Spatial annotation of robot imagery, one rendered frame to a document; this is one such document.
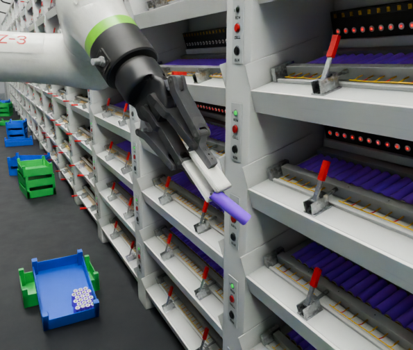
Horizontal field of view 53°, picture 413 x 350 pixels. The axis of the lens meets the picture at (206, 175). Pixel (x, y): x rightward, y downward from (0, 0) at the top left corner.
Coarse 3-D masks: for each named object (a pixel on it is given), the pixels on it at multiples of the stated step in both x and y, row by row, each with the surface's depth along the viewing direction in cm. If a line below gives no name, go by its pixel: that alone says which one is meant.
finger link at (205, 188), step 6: (186, 162) 60; (192, 162) 61; (186, 168) 60; (192, 168) 60; (198, 168) 61; (192, 174) 59; (198, 174) 60; (192, 180) 60; (198, 180) 59; (204, 180) 60; (198, 186) 59; (204, 186) 59; (210, 186) 60; (204, 192) 59; (204, 198) 59
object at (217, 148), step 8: (200, 104) 138; (208, 104) 132; (208, 112) 133; (216, 112) 130; (224, 112) 125; (208, 120) 131; (216, 120) 129; (224, 120) 126; (136, 128) 144; (216, 128) 123; (224, 128) 121; (208, 136) 118; (216, 136) 116; (224, 136) 115; (144, 144) 143; (208, 144) 114; (216, 144) 109; (224, 144) 107; (152, 152) 138; (216, 152) 110; (224, 152) 107; (224, 160) 93; (224, 168) 93
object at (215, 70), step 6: (162, 66) 131; (168, 66) 127; (174, 66) 123; (180, 66) 120; (186, 66) 117; (192, 66) 113; (198, 66) 111; (204, 66) 108; (210, 66) 105; (216, 66) 103; (192, 72) 111; (210, 72) 104; (216, 72) 101
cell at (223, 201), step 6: (210, 192) 58; (222, 192) 58; (210, 198) 58; (216, 198) 57; (222, 198) 57; (228, 198) 58; (222, 204) 58; (228, 204) 58; (234, 204) 58; (228, 210) 58; (234, 210) 58; (240, 210) 58; (234, 216) 58; (240, 216) 58; (246, 216) 58; (240, 222) 58; (246, 222) 58
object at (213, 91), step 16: (208, 48) 128; (224, 48) 120; (160, 64) 141; (224, 64) 87; (192, 80) 108; (208, 80) 102; (224, 80) 88; (192, 96) 106; (208, 96) 97; (224, 96) 91
